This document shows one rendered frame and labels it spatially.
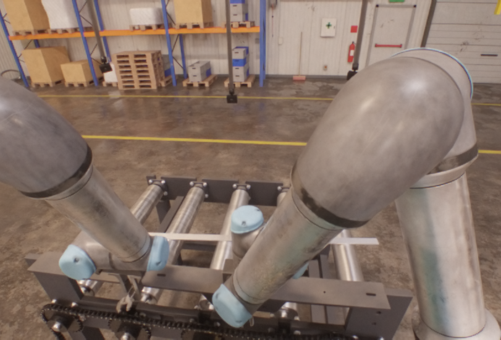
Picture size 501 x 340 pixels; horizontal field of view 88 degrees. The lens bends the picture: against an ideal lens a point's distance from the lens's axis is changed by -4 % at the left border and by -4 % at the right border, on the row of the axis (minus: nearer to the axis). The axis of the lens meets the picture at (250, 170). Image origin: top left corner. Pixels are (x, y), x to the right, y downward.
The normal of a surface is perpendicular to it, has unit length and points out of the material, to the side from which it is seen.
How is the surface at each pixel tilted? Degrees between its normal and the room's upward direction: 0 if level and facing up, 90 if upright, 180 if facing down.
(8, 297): 0
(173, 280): 0
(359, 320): 90
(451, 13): 90
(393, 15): 90
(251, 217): 0
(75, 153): 84
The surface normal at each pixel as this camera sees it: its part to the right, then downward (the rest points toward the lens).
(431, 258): -0.65, 0.40
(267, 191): -0.12, 0.50
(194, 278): -0.02, -0.87
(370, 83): -0.58, -0.53
